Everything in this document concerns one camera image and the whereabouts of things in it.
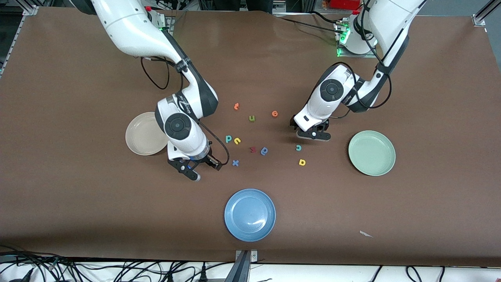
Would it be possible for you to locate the metal camera post bracket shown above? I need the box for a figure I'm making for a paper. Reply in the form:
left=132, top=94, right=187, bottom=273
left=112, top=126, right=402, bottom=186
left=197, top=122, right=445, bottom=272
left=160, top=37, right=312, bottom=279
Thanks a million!
left=225, top=250, right=259, bottom=282

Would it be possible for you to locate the blue plate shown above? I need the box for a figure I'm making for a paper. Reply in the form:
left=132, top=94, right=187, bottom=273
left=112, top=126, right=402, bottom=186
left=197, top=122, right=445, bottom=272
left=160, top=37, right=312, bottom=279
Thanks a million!
left=224, top=189, right=276, bottom=242

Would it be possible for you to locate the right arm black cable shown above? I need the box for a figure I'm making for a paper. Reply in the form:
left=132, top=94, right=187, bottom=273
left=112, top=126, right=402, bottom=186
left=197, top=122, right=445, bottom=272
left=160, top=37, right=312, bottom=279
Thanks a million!
left=140, top=56, right=231, bottom=167

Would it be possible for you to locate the red box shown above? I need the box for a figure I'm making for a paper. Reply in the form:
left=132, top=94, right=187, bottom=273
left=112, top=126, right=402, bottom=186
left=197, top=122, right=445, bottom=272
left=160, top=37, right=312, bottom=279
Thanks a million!
left=330, top=0, right=360, bottom=10

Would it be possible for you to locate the black base cable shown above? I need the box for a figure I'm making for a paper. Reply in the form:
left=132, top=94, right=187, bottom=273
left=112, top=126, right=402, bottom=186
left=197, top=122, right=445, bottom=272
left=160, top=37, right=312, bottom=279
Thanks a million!
left=274, top=16, right=345, bottom=35
left=311, top=11, right=351, bottom=27

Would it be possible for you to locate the aluminium frame rail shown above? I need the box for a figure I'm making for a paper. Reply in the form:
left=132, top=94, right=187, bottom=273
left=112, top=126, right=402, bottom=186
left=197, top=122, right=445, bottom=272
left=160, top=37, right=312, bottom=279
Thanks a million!
left=0, top=4, right=40, bottom=77
left=472, top=0, right=501, bottom=27

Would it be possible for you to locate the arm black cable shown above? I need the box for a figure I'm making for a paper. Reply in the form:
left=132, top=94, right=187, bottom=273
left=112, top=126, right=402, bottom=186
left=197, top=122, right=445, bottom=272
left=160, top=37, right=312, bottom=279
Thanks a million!
left=331, top=0, right=411, bottom=120
left=140, top=56, right=231, bottom=167

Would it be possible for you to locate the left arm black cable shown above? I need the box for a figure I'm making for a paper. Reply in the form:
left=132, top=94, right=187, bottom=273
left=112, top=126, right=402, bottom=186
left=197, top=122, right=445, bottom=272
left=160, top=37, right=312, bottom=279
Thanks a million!
left=331, top=0, right=411, bottom=120

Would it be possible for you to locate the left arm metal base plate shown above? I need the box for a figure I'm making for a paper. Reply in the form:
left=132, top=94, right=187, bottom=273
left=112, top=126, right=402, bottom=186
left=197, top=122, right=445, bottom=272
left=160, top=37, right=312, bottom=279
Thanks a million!
left=336, top=20, right=378, bottom=58

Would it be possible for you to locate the green plate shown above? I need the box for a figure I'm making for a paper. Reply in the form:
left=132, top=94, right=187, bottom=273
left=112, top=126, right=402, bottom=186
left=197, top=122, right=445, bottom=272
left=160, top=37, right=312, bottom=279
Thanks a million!
left=348, top=130, right=396, bottom=176

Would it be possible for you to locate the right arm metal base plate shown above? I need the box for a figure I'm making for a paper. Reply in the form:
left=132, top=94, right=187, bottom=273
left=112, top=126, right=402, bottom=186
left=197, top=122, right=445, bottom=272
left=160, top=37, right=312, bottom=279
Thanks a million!
left=157, top=11, right=175, bottom=32

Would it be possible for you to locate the beige brown plate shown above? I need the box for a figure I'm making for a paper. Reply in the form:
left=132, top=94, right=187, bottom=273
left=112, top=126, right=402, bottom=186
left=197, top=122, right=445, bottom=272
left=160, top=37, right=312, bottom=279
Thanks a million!
left=125, top=112, right=169, bottom=156

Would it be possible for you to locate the brown paper table cover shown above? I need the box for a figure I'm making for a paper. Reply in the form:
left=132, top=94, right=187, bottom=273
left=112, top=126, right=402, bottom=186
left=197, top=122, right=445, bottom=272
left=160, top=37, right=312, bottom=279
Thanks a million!
left=0, top=7, right=501, bottom=267

